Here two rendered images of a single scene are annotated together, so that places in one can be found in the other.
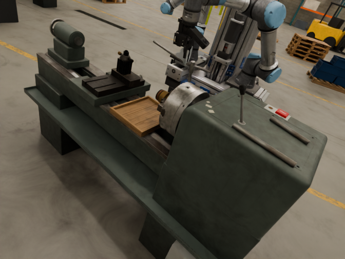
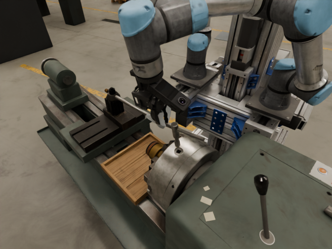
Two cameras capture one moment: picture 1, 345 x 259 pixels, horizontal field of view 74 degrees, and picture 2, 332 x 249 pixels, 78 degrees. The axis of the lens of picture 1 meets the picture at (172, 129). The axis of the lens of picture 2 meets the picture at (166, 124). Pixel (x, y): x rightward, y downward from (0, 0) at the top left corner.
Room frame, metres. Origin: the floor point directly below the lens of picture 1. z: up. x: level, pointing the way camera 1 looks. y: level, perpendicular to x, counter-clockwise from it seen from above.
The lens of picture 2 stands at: (0.66, -0.10, 1.81)
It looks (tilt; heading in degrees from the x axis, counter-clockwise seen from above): 42 degrees down; 16
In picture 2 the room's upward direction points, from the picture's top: straight up
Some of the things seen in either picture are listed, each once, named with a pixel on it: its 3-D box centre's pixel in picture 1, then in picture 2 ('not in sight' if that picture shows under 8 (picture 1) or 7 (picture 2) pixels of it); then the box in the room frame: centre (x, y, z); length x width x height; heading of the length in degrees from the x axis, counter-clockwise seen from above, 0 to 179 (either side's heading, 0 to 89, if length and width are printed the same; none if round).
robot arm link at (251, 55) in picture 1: (254, 62); (287, 73); (1.68, -0.41, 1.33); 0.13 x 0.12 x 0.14; 40
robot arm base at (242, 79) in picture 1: (246, 77); (276, 94); (1.68, -0.40, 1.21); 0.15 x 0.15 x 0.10
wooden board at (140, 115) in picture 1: (145, 113); (144, 163); (1.30, 0.21, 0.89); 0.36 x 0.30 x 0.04; 151
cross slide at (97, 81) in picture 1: (115, 82); (109, 124); (1.48, 0.50, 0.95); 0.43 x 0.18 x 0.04; 151
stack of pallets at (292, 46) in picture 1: (307, 49); not in sight; (9.99, -4.06, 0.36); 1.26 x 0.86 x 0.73; 88
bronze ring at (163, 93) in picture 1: (165, 98); (158, 152); (1.24, 0.10, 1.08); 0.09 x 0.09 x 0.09; 61
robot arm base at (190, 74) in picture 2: (190, 51); (195, 66); (1.86, 0.06, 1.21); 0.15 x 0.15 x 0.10
